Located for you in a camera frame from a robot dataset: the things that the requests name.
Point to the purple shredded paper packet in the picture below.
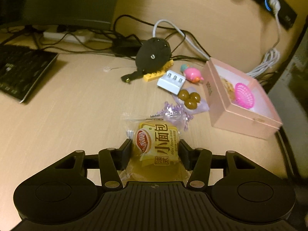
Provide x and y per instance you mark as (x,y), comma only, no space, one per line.
(174,114)

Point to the bag of brown balls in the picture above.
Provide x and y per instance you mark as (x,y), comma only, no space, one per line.
(191,101)

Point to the pink cardboard box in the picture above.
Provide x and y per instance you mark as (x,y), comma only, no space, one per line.
(261,121)

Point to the pink plastic basket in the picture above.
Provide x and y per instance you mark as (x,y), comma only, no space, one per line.
(244,96)

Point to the black plush toy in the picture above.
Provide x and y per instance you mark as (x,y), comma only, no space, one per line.
(151,57)

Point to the yellow packaged mini bread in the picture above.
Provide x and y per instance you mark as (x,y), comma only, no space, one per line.
(154,155)

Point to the pink pig toy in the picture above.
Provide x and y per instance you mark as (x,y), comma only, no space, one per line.
(191,74)

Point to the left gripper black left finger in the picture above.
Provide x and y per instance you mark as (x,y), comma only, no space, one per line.
(112,161)

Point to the white battery charger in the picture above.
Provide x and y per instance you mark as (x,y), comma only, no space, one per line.
(171,81)

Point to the yellow toy brick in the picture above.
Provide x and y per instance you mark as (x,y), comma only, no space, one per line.
(158,74)

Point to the black power adapter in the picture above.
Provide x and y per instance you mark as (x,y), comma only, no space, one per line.
(126,47)

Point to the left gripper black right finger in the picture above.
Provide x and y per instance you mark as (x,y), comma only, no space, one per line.
(197,161)

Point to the black computer case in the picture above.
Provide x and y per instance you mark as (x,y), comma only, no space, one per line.
(289,96)

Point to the white power strip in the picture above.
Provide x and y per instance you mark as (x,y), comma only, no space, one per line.
(80,36)

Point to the black computer monitor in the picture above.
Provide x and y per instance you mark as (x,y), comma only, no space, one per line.
(97,14)

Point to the black keyboard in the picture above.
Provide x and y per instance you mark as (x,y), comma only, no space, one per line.
(22,68)

